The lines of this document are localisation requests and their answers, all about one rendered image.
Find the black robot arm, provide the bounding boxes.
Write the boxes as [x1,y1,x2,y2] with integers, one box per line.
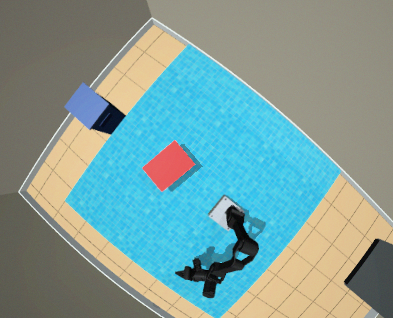
[192,205,259,299]

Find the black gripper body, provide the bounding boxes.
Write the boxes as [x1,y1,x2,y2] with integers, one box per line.
[183,266,206,282]

